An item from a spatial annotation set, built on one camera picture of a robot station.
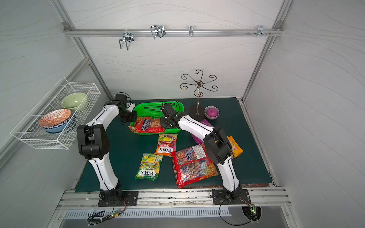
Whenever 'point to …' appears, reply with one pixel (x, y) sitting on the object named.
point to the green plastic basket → (153, 109)
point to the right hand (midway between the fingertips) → (163, 120)
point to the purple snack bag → (198, 140)
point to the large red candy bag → (193, 164)
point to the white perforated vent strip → (147, 213)
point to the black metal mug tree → (198, 84)
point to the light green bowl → (74, 101)
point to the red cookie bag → (147, 125)
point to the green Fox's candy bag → (149, 166)
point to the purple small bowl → (211, 112)
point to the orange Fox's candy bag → (166, 144)
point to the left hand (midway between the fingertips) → (136, 119)
